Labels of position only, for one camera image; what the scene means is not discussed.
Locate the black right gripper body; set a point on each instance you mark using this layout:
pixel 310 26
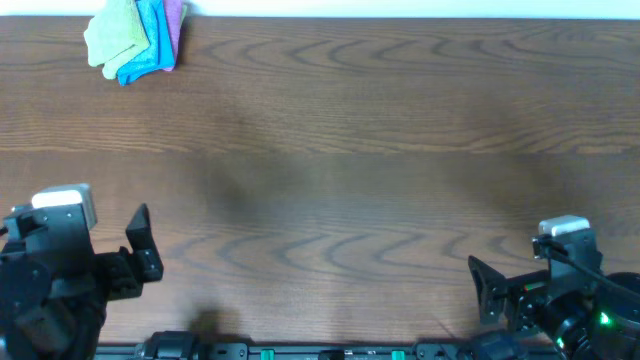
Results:
pixel 511 293

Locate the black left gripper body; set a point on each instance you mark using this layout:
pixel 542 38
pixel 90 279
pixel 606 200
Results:
pixel 120 270

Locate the green microfiber cloth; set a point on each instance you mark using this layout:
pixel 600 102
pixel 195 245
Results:
pixel 115 36

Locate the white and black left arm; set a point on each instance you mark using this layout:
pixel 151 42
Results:
pixel 55 288

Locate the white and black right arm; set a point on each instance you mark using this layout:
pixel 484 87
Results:
pixel 584 313

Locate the blue folded cloth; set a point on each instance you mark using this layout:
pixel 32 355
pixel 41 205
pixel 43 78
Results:
pixel 158 54

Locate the pink folded cloth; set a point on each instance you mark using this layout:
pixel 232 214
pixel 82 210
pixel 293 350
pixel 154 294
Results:
pixel 175 13

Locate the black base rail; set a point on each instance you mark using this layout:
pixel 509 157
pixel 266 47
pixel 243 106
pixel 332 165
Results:
pixel 171 345

